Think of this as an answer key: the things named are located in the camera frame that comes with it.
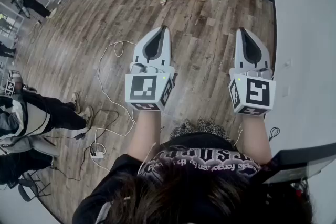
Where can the person's left forearm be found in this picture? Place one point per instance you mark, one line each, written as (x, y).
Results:
(144, 133)

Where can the white power strip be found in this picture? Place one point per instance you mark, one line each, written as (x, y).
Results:
(97, 155)

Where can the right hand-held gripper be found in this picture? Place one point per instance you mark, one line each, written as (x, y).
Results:
(257, 94)

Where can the black chair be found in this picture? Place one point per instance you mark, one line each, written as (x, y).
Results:
(22, 191)

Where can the person's spotted trousers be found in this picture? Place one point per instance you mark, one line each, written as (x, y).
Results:
(199, 126)

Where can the black flat device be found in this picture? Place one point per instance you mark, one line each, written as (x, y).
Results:
(302, 162)

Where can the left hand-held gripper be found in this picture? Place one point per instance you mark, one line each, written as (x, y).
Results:
(143, 89)

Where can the person's black printed shirt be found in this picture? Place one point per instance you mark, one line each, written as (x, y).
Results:
(199, 164)

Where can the person's right forearm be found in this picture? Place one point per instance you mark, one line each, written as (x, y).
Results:
(256, 139)

